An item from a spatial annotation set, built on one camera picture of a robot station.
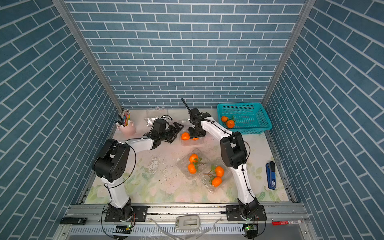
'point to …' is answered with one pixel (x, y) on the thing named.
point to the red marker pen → (286, 222)
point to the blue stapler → (270, 168)
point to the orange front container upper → (219, 171)
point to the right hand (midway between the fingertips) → (194, 136)
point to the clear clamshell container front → (215, 174)
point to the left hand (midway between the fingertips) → (185, 130)
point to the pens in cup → (126, 117)
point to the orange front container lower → (216, 181)
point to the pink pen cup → (129, 130)
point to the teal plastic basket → (250, 118)
